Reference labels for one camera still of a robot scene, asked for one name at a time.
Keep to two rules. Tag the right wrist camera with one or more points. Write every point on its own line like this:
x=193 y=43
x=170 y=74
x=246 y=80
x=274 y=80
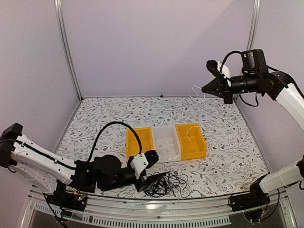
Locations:
x=219 y=71

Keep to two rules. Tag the floral table mat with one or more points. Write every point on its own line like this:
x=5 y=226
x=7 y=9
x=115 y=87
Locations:
x=232 y=154

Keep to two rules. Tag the aluminium frame post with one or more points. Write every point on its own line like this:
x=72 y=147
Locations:
x=66 y=48
x=253 y=24

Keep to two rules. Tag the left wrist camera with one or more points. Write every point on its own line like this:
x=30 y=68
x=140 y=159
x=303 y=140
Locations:
x=143 y=161

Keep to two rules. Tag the front aluminium rail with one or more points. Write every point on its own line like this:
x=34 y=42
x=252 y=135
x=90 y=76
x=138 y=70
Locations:
x=200 y=205

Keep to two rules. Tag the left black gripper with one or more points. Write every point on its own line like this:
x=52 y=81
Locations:
x=143 y=185

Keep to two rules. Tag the clear plastic bin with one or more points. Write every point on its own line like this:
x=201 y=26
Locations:
x=166 y=143

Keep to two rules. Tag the right yellow bin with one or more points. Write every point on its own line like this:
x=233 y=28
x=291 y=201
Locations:
x=192 y=143

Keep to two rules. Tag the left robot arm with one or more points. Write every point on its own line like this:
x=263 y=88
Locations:
x=48 y=171

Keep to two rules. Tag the right aluminium frame post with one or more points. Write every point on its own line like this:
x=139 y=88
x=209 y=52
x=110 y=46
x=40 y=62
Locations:
x=253 y=24

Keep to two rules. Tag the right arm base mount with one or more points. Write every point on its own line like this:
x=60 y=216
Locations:
x=249 y=198

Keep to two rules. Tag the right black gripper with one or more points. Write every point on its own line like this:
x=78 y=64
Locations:
x=219 y=86

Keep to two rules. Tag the left aluminium frame post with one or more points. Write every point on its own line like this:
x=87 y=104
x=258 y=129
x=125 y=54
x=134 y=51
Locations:
x=66 y=48

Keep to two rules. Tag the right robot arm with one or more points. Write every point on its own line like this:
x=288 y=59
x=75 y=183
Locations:
x=258 y=77

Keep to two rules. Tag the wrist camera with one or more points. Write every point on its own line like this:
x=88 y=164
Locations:
x=219 y=71
x=143 y=161

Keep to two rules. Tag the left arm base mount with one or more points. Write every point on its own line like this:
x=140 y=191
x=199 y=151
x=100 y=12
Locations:
x=67 y=200

